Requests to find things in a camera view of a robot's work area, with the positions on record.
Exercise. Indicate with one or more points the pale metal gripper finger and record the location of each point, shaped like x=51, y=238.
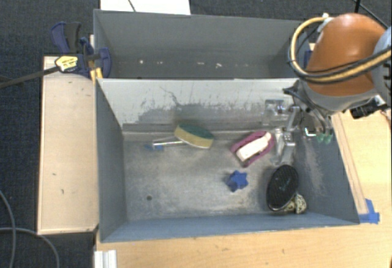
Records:
x=284, y=150
x=272, y=112

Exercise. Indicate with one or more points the pink and white stapler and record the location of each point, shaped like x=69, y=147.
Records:
x=251, y=149

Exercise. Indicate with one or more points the black oval disc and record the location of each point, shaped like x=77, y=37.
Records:
x=281, y=187

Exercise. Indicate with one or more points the spotted beige toy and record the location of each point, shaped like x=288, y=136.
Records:
x=298, y=205

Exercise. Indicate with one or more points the blue star-shaped block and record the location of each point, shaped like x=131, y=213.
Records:
x=236, y=181

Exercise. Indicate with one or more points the yellow and green sponge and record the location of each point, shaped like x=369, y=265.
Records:
x=194, y=135

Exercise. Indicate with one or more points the grey metal bin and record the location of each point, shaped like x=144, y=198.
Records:
x=183, y=175

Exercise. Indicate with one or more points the blue and white small tool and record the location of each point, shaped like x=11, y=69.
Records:
x=165, y=144

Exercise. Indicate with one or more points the pale wood board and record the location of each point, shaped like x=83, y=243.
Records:
x=67, y=150

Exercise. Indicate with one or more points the black cylinder on white bracket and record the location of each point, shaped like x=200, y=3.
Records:
x=366, y=110

